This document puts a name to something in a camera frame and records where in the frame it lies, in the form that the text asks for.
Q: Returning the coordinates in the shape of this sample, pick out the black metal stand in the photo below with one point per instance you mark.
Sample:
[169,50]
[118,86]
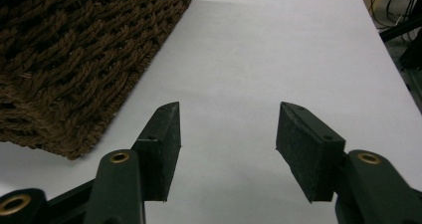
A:
[406,35]

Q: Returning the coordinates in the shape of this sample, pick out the brown woven basket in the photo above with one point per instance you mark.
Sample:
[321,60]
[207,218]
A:
[71,56]

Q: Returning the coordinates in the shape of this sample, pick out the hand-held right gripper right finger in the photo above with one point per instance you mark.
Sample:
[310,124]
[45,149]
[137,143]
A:
[312,147]

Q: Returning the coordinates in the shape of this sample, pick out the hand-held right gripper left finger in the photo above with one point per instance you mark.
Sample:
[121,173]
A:
[159,151]

